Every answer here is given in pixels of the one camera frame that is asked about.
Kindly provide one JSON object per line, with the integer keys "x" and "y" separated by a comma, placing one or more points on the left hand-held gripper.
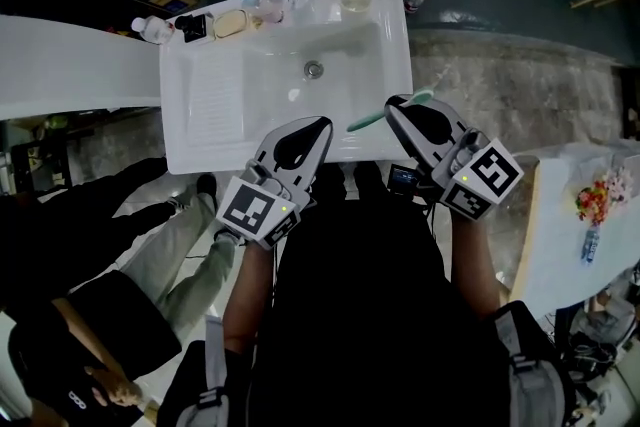
{"x": 255, "y": 210}

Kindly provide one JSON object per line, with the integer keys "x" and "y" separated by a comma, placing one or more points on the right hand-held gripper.
{"x": 480, "y": 180}

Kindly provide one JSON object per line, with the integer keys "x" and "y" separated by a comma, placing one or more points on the green toothbrush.
{"x": 370, "y": 118}

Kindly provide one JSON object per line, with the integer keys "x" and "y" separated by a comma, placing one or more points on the person's right forearm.
{"x": 475, "y": 265}

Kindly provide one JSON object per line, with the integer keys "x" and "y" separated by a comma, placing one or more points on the person's left forearm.
{"x": 247, "y": 295}

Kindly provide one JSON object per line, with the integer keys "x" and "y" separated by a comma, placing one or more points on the small black screen device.
{"x": 402, "y": 177}

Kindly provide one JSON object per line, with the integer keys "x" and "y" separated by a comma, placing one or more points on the white sink basin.
{"x": 225, "y": 90}

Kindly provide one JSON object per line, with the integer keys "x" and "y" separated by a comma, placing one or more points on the clear bottle red cap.
{"x": 415, "y": 0}

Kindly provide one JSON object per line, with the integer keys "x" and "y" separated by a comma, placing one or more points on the soap dish with yellow soap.
{"x": 231, "y": 24}

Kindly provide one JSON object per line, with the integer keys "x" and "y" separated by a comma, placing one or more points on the white covered wooden table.
{"x": 555, "y": 215}

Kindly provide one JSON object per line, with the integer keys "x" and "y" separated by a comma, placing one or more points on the small black box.
{"x": 192, "y": 27}

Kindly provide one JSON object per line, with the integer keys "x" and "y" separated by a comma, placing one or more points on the person's black clothing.
{"x": 360, "y": 315}

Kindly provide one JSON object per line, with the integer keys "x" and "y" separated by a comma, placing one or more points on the colourful flower bouquet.
{"x": 600, "y": 195}

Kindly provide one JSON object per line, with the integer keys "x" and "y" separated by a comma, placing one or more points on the clear bottle white cap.
{"x": 155, "y": 30}

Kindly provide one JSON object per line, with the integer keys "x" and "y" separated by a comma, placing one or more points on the blue water bottle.
{"x": 590, "y": 245}

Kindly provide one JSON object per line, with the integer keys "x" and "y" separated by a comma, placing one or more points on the black bag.
{"x": 592, "y": 355}

